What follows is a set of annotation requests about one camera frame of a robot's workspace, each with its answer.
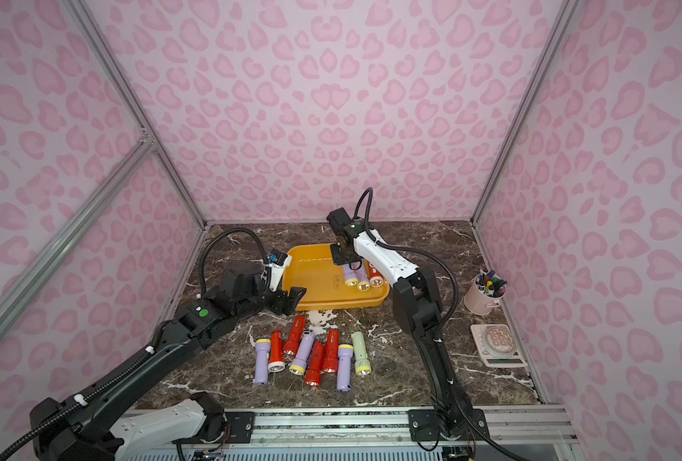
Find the red flashlight white logo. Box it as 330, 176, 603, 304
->
367, 263, 385, 287

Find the purple flashlight yellow top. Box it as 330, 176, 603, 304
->
336, 344, 354, 392

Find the green flashlight yellow ring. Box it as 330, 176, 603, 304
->
351, 330, 372, 378

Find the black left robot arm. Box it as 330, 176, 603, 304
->
0, 227, 306, 460

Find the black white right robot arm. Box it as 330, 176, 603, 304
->
327, 187, 524, 460

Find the yellow plastic storage tray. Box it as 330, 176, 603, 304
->
283, 244, 390, 311

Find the red flashlight white head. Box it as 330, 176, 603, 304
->
268, 330, 285, 373

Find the pink pen holder cup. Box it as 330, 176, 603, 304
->
463, 270, 508, 316

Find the white kitchen scale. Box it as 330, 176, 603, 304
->
470, 324, 527, 369

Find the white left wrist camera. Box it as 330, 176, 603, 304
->
268, 249, 292, 292

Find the purple flashlight yellow ring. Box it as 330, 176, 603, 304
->
288, 330, 316, 378

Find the aluminium diagonal frame bar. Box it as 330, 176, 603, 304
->
0, 136, 154, 342

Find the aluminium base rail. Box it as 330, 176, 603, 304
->
78, 404, 584, 461

